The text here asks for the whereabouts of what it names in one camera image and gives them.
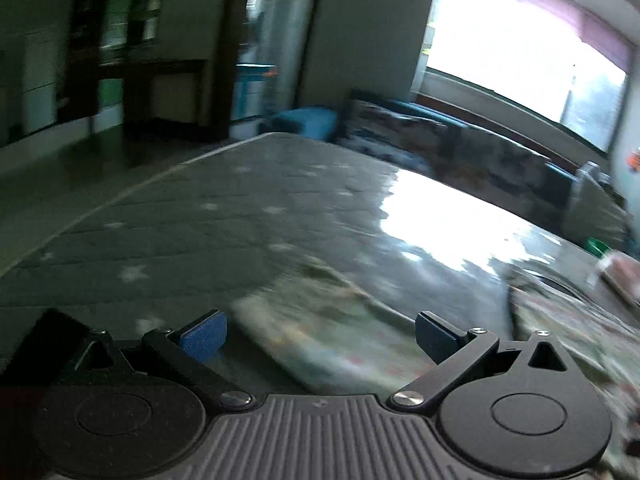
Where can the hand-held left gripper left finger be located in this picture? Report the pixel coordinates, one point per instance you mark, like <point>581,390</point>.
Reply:
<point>202,335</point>

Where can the teal plastic shelf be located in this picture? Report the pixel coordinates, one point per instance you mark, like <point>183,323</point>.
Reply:
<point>255,87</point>

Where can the window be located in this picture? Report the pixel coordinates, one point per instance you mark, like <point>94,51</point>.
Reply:
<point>500,50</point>

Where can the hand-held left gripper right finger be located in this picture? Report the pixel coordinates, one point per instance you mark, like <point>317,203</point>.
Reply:
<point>437,335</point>

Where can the colourful pinwheel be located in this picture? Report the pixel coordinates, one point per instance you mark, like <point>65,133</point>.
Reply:
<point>635,160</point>

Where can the dark wooden cabinet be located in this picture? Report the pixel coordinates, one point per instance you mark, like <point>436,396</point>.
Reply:
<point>140,80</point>

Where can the grey pillow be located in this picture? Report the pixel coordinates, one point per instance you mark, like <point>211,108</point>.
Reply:
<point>595,200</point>

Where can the small green container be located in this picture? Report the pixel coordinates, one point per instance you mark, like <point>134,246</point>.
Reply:
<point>596,246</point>

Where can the teal sofa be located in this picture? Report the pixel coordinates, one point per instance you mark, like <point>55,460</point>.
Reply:
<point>305,120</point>

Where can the purple window blind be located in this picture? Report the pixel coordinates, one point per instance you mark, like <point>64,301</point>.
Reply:
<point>575,15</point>

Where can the green printed garment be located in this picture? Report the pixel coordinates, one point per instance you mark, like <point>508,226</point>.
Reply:
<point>325,330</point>

